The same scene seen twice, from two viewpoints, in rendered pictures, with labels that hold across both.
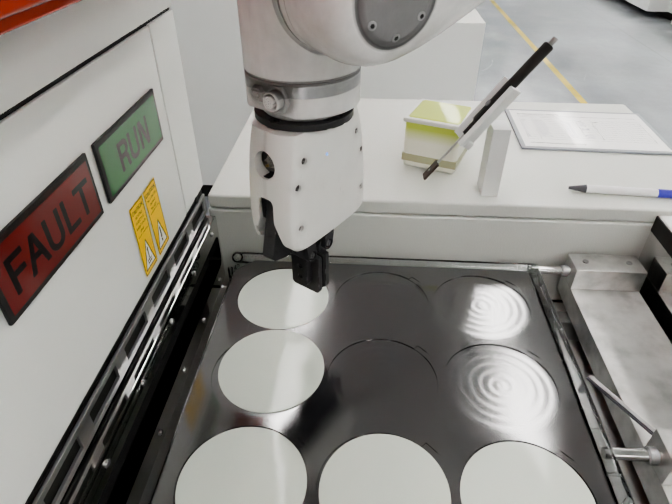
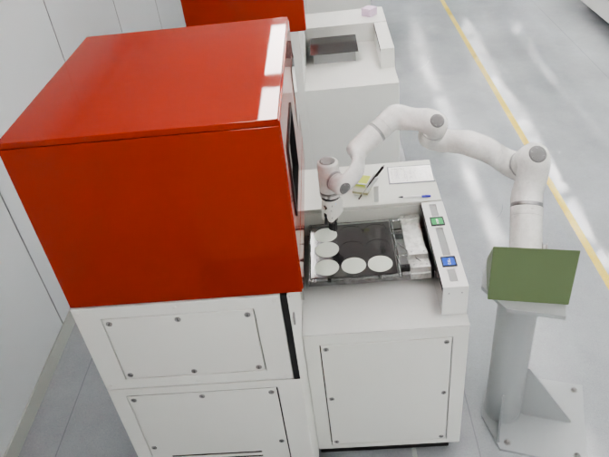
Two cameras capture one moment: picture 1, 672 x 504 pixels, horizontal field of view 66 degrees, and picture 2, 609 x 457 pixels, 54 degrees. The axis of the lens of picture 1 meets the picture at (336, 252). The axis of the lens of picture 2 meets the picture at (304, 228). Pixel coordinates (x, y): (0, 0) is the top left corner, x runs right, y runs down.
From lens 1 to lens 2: 2.06 m
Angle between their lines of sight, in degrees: 1
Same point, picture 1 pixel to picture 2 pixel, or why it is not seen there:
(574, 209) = (399, 203)
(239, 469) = (325, 266)
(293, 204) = (331, 214)
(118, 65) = not seen: hidden behind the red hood
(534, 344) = (386, 238)
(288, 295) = (326, 234)
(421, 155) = (357, 191)
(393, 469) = (354, 262)
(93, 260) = not seen: hidden behind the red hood
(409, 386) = (358, 248)
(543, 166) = (393, 189)
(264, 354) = (324, 247)
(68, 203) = not seen: hidden behind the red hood
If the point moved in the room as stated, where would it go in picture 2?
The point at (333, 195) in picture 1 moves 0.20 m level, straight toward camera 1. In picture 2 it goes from (337, 210) to (343, 240)
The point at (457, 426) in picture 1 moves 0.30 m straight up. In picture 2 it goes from (367, 254) to (364, 194)
